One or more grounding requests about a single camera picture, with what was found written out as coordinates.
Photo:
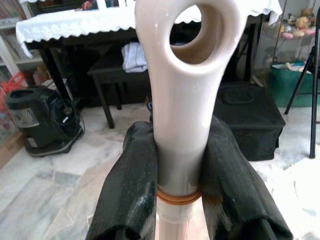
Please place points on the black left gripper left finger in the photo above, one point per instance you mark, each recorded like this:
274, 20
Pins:
130, 185

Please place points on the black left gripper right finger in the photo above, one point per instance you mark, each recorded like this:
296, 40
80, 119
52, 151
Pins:
232, 185

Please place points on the orange rubber band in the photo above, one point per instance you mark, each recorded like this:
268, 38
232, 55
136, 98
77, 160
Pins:
178, 196

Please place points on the black fabric storage box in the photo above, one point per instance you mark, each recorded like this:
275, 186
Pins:
250, 125

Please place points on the green plastic container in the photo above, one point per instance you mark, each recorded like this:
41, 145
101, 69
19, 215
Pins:
282, 85

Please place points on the black piano bench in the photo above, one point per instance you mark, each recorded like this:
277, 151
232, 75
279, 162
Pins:
107, 72

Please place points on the black folding metal stand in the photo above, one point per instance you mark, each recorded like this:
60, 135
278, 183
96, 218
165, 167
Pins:
315, 100

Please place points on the black vacuum cleaner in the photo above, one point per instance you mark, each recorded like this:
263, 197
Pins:
32, 115

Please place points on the folded white cloth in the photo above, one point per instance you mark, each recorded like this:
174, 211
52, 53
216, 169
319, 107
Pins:
133, 57

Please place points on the black upright piano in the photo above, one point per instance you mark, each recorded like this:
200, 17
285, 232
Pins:
75, 55

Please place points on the red plastic bag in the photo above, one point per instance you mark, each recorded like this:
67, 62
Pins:
15, 83

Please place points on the white lace cloth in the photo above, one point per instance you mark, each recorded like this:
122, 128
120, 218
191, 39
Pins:
62, 27

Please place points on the white bookshelf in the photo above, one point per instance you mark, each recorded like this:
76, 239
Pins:
10, 62

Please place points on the beige plush toy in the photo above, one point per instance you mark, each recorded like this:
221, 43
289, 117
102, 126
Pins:
305, 22

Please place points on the framed photo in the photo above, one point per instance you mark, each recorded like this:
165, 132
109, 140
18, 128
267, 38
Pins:
112, 3
88, 4

